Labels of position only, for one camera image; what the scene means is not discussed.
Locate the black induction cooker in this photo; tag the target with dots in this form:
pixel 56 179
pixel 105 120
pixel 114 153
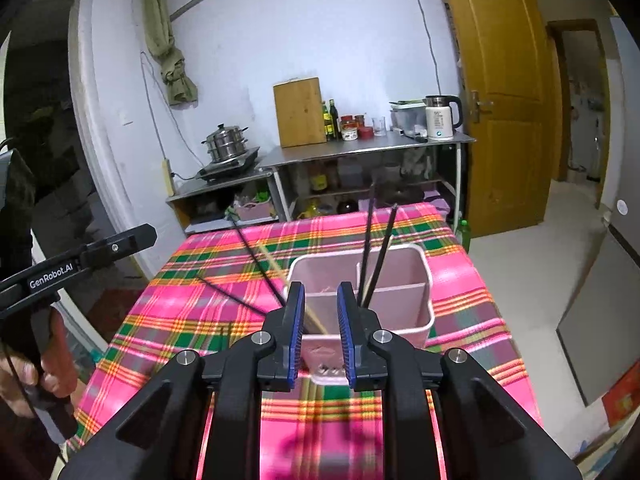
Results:
pixel 230 167

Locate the stainless steel steamer pot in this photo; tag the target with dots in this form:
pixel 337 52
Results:
pixel 226 142

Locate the clear drinking glass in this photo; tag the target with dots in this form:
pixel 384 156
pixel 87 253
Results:
pixel 380 126

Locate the grey flat board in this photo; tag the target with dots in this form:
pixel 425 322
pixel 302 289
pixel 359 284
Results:
pixel 600 320

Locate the bundle of black chopsticks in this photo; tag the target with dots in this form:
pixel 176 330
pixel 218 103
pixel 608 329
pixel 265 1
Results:
pixel 270 281

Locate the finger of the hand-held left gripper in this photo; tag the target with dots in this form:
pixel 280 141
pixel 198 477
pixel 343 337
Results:
pixel 125 244

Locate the white electric kettle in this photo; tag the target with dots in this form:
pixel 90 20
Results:
pixel 442 117

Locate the red lidded jar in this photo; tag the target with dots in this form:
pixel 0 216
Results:
pixel 348 130

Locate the dark oil bottle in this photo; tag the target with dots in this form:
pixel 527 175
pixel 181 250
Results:
pixel 325 122
pixel 333 120

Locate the metal shelf table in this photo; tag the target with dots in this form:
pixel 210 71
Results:
pixel 365 150

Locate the long black chopstick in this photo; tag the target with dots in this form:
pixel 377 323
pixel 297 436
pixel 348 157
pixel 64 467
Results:
pixel 370 225
pixel 387 240

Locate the clear plastic storage container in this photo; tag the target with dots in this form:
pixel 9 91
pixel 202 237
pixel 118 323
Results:
pixel 407 117

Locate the beige power strip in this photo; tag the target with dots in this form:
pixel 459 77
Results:
pixel 168 177

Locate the wooden cutting board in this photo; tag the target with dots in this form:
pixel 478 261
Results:
pixel 300 112

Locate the pink plaid tablecloth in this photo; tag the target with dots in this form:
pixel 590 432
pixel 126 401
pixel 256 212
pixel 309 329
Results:
pixel 450 310

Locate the low metal stand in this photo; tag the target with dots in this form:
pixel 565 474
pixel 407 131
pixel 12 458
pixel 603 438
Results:
pixel 220 195

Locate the yellow wooden door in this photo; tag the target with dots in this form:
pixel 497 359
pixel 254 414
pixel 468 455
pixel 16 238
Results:
pixel 500 85

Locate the person's left hand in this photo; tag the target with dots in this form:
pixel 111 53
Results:
pixel 57 360

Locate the green hanging cloth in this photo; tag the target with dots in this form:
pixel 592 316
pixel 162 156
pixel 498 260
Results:
pixel 172 50

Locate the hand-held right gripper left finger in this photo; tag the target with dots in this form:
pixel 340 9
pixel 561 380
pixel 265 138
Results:
pixel 295 330

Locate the green plastic bottle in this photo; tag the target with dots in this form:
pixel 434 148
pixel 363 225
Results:
pixel 465 237

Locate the pink plastic basket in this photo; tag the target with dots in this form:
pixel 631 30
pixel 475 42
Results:
pixel 256 212

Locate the cream chopstick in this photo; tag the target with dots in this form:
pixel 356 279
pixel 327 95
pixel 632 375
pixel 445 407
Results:
pixel 274 266

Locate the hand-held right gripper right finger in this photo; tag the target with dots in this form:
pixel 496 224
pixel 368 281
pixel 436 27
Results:
pixel 347 330

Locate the pink plastic utensil holder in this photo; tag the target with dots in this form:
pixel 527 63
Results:
pixel 400 270

